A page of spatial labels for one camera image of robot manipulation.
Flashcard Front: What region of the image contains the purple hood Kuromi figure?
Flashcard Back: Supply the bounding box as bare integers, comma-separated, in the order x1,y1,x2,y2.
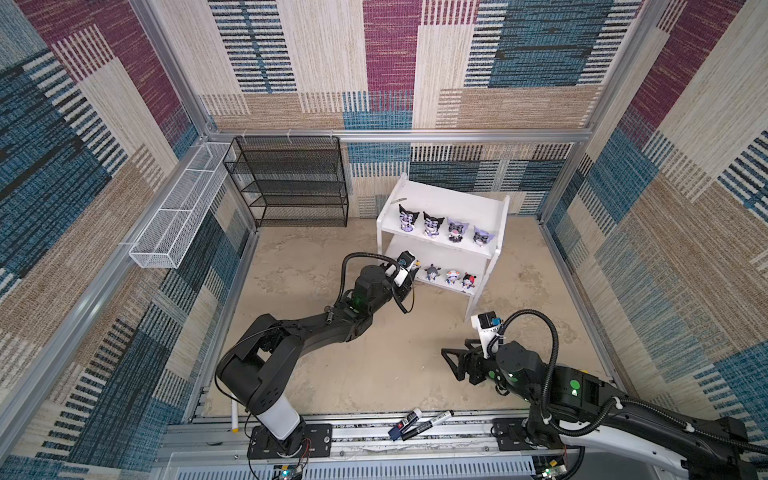
472,226,495,247

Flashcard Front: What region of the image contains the black wire mesh shelf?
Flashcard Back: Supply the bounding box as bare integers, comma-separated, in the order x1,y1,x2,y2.
223,136,349,227

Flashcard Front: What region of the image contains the striped purple Kuromi figure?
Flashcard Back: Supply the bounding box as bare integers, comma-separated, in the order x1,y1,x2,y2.
423,212,445,238

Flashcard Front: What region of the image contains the black marker blue label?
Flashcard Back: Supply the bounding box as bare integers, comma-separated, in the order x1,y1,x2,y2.
388,408,422,441

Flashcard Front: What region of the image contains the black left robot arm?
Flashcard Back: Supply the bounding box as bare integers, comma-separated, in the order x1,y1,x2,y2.
215,250,420,456

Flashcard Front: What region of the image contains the yellow white marker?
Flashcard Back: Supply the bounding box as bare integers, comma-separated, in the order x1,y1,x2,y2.
231,400,240,433

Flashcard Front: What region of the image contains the black white marker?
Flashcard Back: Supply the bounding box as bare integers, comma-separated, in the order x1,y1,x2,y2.
401,410,454,441

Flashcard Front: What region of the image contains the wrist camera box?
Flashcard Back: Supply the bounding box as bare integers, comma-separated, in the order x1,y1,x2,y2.
470,311,503,359
385,250,420,287

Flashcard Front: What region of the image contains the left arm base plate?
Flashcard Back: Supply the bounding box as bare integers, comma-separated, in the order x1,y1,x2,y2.
247,422,333,460

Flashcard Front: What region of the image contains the small white purple figure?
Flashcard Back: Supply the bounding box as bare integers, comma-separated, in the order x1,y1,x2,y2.
445,269,462,285

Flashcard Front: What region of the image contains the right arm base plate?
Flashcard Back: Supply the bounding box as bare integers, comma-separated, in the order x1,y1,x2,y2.
490,418,538,452

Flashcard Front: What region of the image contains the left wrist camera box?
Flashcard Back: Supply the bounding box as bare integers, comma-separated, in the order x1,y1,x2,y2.
385,250,420,287

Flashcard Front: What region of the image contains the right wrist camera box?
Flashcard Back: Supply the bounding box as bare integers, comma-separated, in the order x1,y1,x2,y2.
470,311,503,359

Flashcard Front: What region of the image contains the white wire mesh basket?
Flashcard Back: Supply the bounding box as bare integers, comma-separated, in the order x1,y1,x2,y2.
129,142,229,269

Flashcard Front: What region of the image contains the white two-tier shelf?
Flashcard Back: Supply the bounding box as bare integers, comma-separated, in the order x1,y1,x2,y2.
376,174,510,319

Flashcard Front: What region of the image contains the grey purple Kuromi figure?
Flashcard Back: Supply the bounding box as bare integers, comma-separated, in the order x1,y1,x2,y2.
425,264,441,282

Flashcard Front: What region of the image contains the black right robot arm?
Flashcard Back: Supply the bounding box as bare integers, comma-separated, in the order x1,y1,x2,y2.
441,309,767,479

